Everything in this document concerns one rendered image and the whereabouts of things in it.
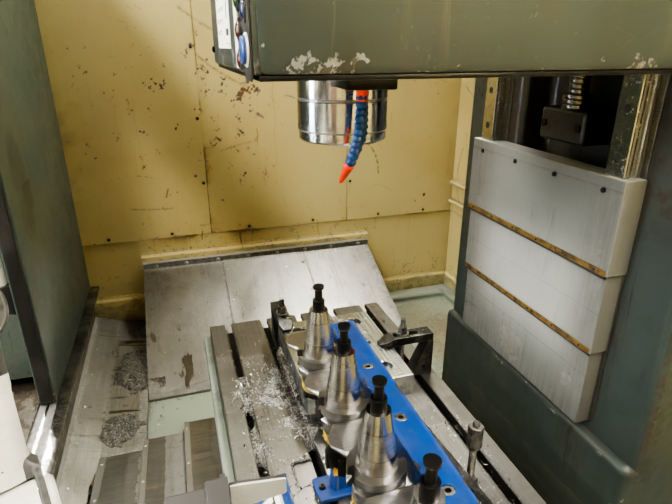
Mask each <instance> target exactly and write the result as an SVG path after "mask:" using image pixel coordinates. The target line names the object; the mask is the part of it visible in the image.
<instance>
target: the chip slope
mask: <svg viewBox="0 0 672 504"><path fill-rule="evenodd" d="M143 269H144V291H145V315H146V340H147V364H148V382H149V380H150V378H156V377H160V376H165V380H166V384H165V386H166V387H165V386H164V388H158V387H159V385H157V386H156V385H152V382H150V386H149V384H148V389H149V403H150V402H151V403H152V402H154V403H155V401H161V400H166V399H172V398H177V397H183V396H188V395H194V394H199V393H205V392H210V391H211V388H210V381H209V374H208V368H207V361H206V354H205V345H204V338H206V337H211V333H210V327H213V326H220V325H225V328H226V332H227V334H228V333H233V331H232V326H231V324H233V323H240V322H246V321H253V320H261V323H262V326H263V328H267V327H268V325H267V318H271V307H270V302H276V301H279V299H281V298H283V299H284V304H285V305H286V308H287V310H288V312H289V314H290V315H295V317H296V319H297V321H302V319H301V318H300V314H301V313H307V312H309V308H310V307H311V306H312V299H313V298H315V290H314V289H313V285H314V284H317V283H321V284H323V285H324V289H323V290H322V297H323V298H324V299H325V306H326V307H327V308H328V312H329V313H330V315H331V316H335V315H334V313H333V309H334V308H341V307H347V306H354V305H359V306H360V307H361V308H362V310H363V311H365V312H367V310H366V309H365V308H364V306H365V304H368V303H374V302H377V303H378V304H379V305H380V306H381V308H382V309H383V310H384V311H385V312H386V314H387V315H388V316H389V317H390V318H391V320H392V321H393V322H394V323H395V324H396V325H397V327H399V325H400V322H401V317H400V315H399V313H398V311H397V308H396V306H395V304H394V302H393V300H392V297H391V295H390V293H389V291H388V289H387V286H386V284H385V282H384V280H383V278H382V275H381V273H380V271H379V269H378V267H377V264H376V262H375V260H374V258H373V256H372V253H371V251H370V249H369V247H368V238H360V239H351V240H342V241H333V242H324V243H315V244H306V245H297V246H288V247H279V248H270V249H261V250H252V251H243V252H234V253H225V254H216V255H207V256H198V257H189V258H180V259H171V260H162V261H153V262H144V263H143ZM165 388H166V390H165ZM153 389H154V391H153Z"/></svg>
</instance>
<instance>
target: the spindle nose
mask: <svg viewBox="0 0 672 504"><path fill-rule="evenodd" d="M297 97H298V99H297V113H298V129H299V137H300V138H301V139H302V140H303V141H305V142H308V143H312V144H319V145H332V146H351V142H352V137H353V135H354V134H353V130H354V129H355V127H354V123H355V122H356V121H355V120H354V118H355V116H356V114H355V110H356V108H357V107H356V106H355V103H356V98H355V97H356V91H348V90H344V89H340V88H336V87H332V86H331V85H330V81H297ZM387 97H388V90H369V97H368V99H369V102H368V106H369V109H368V112H369V115H368V119H369V122H368V126H369V127H368V129H367V131H368V135H367V136H366V142H365V144H364V145H367V144H373V143H378V142H381V141H382V140H384V139H385V137H386V129H387V118H388V99H387Z"/></svg>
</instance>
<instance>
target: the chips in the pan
mask: <svg viewBox="0 0 672 504"><path fill-rule="evenodd" d="M127 333H129V334H130V335H129V336H132V337H133V338H146V327H145V328H136V329H134V330H131V331H129V332H127ZM143 351H147V350H145V349H144V350H143V349H141V350H138V351H136V350H135V351H133V352H129V353H126V354H125V355H123V357H122V356H121V357H122V358H123V360H122V361H121V364H120V365H121V366H120V368H119V369H120V370H119V371H117V373H116V374H114V375H111V376H113V377H114V376H115V377H114V378H112V379H115V380H114V382H113V386H114V385H116V386H121V387H123V388H126V389H128V390H130V391H131V392H130V394H129V395H133V394H134V395H135V394H136V395H137V394H138V393H139V394H140V393H141V392H143V391H144V390H145V389H146V390H147V389H148V385H146V384H147V383H148V384H149V386H150V382H152V385H156V386H157V385H159V387H158V388H164V386H165V384H166V380H165V376H160V377H156V378H150V380H149V382H148V364H147V352H143ZM165 387H166V386H165ZM125 413H126V412H125ZM125 413H124V414H121V415H119V414H118V415H116V416H113V417H111V418H110V419H108V420H107V421H104V422H105V423H104V424H105V425H104V424H103V425H102V427H101V426H100V427H101V428H102V429H101V428H100V429H101V431H102V433H100V436H99V435H98V436H99V437H98V438H99V440H100V442H101V443H104V444H105V445H106V446H107V445H108V448H110V447H111V448H115V447H117V448H120V447H121V448H124V447H122V445H123V444H124V443H125V442H127V441H128V440H131V439H132V438H133V437H134V436H136V435H135V434H136V432H137V431H138V429H139V426H140V425H139V424H137V423H138V422H139V420H138V418H137V417H136V416H134V415H130V414H129V413H130V411H128V413H127V414H125ZM135 417H136V418H135ZM101 431H100V432H101ZM99 440H98V441H99ZM92 490H93V487H92V486H91V485H90V487H89V494H88V500H87V504H90V500H91V495H92Z"/></svg>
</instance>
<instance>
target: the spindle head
mask: <svg viewBox="0 0 672 504"><path fill-rule="evenodd" d="M210 6H211V18H212V30H213V42H214V46H212V52H213V53H214V55H215V62H216V63H217V64H218V65H219V67H221V68H224V69H226V70H229V71H232V72H235V73H237V74H240V75H243V76H245V67H244V71H243V72H241V71H240V70H239V68H237V63H236V48H235V33H234V19H233V4H232V0H228V7H229V21H230V36H231V49H227V48H219V39H218V26H217V13H216V1H215V0H210ZM249 14H250V31H251V49H252V67H253V79H254V80H256V81H259V82H290V81H341V80H391V79H441V78H492V77H542V76H592V75H643V74H672V0H249Z"/></svg>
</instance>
